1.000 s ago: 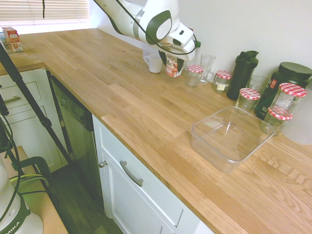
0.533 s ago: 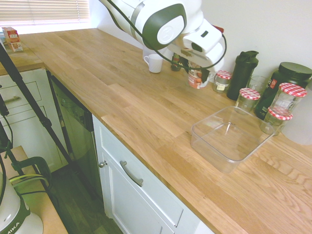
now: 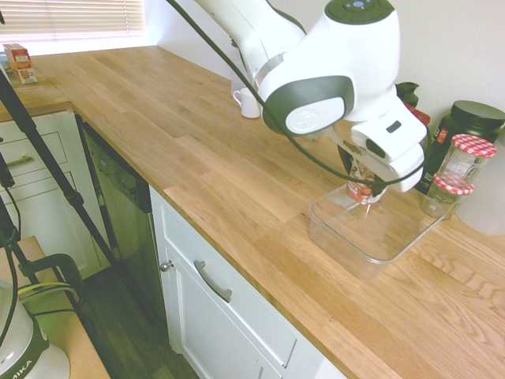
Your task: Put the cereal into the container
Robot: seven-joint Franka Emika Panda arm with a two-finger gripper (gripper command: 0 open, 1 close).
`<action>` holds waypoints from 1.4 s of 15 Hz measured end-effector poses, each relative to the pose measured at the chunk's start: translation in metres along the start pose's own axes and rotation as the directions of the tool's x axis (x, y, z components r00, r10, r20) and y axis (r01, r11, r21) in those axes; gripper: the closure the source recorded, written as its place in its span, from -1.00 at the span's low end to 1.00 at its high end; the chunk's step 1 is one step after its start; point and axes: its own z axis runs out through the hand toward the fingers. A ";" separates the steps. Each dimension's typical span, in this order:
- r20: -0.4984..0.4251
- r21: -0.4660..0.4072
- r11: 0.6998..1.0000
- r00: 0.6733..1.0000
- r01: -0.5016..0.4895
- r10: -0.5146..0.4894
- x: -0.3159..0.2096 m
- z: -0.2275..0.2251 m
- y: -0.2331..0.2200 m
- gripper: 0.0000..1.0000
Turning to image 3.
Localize white window blinds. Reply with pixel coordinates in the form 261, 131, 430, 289
0, 0, 146, 41

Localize white ceramic mug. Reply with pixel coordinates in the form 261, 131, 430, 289
232, 87, 262, 119

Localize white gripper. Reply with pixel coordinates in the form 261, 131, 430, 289
334, 129, 428, 204

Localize white drawer cabinet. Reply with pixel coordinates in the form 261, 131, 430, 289
0, 109, 114, 280

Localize black shaker bottle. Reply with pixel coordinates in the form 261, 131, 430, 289
395, 81, 421, 108

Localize large black supplement tub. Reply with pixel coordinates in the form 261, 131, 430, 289
418, 99, 505, 195

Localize faceted jar red gingham lid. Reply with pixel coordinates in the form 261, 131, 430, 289
433, 133, 499, 189

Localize white counter cabinet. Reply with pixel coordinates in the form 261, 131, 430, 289
148, 185, 348, 379

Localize black camera tripod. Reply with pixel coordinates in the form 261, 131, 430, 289
0, 69, 122, 262

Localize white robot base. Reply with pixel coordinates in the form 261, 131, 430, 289
0, 276, 71, 379

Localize clear square plastic container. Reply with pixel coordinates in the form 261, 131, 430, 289
309, 185, 451, 282

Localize red cereal cup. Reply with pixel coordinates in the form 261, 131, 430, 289
345, 156, 375, 205

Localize brass drawer handle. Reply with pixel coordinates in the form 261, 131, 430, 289
4, 155, 36, 169

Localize dark green clamp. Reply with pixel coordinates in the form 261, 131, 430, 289
0, 227, 85, 313

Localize stainless steel dishwasher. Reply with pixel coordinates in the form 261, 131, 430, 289
74, 112, 166, 327

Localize curved metal drawer handle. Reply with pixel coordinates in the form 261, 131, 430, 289
193, 260, 234, 304

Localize yellow green cable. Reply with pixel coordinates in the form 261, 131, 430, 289
14, 281, 78, 306

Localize small orange cereal box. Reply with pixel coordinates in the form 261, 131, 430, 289
2, 43, 32, 71
10, 66, 39, 85

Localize glass jar red gingham lid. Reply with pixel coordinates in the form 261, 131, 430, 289
419, 173, 475, 220

